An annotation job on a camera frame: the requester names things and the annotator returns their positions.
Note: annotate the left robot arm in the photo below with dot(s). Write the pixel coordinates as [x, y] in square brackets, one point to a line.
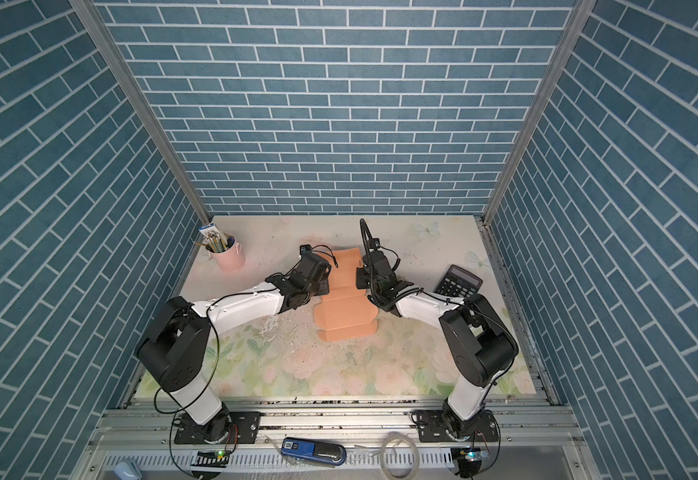
[172, 348]

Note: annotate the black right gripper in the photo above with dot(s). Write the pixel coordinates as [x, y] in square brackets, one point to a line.
[361, 273]

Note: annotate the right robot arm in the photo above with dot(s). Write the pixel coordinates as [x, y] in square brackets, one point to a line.
[482, 347]

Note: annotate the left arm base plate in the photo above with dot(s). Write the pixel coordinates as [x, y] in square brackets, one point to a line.
[225, 428]

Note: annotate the left controller board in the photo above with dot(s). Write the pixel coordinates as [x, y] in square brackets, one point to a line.
[208, 465]

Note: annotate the pens in cup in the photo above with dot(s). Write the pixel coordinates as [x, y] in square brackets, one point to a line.
[214, 240]

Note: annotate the controller board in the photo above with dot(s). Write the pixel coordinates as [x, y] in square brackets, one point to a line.
[469, 461]
[208, 465]

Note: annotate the blue handheld device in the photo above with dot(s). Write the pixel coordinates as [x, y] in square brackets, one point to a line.
[320, 452]

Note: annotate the light blue object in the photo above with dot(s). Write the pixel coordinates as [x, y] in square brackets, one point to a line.
[127, 470]

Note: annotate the pink paper box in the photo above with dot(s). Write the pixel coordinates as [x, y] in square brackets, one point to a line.
[345, 312]

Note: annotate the right controller board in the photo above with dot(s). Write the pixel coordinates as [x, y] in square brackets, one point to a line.
[469, 461]

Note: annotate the black Dexin desk calculator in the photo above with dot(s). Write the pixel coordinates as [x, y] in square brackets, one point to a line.
[458, 282]

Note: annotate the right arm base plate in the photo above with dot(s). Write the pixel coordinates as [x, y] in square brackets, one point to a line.
[438, 426]

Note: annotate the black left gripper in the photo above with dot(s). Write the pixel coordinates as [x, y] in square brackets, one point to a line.
[325, 286]

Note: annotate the pink pen holder cup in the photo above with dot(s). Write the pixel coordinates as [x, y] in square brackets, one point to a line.
[231, 260]

